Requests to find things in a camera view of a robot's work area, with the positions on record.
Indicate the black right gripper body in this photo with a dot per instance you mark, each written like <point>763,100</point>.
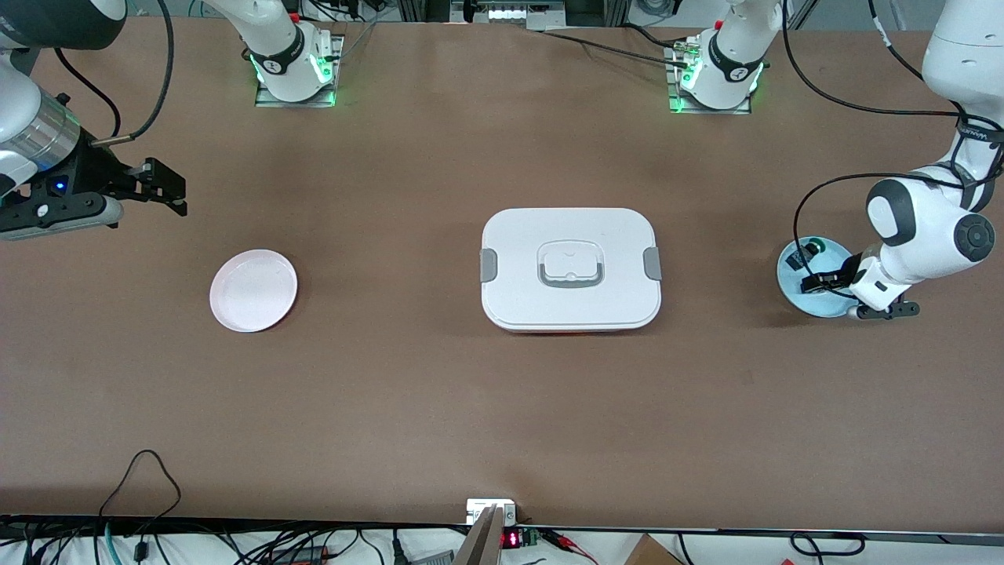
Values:
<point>92,171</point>

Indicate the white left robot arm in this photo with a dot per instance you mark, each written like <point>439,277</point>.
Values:
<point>933,227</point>

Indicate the small green-capped bottle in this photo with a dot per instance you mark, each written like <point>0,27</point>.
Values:
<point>803,257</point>

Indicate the light blue round plate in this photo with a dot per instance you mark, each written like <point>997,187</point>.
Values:
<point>792,298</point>

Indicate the pale pink round plate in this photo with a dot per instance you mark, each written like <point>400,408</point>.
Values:
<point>253,290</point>

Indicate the white lunch box grey latches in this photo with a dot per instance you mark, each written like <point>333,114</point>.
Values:
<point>570,267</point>

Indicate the brown cardboard box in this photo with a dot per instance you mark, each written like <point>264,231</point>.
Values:
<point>651,553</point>

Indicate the red clip leads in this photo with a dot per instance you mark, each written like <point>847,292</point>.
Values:
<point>569,543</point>

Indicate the black power adapter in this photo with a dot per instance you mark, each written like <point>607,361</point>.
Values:
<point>302,555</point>

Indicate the grey device with white lights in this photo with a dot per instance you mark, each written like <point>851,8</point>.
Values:
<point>510,12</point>

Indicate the red digit display board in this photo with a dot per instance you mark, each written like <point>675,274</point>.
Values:
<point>511,539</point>

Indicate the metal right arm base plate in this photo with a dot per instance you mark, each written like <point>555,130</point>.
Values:
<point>263,98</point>

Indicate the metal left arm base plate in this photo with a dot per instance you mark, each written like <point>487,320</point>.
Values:
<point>678,106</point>

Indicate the aluminium profile frame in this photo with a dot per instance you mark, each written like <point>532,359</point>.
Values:
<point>796,12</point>

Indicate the grey camera post white plate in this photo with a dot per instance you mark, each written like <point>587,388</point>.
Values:
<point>482,541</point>

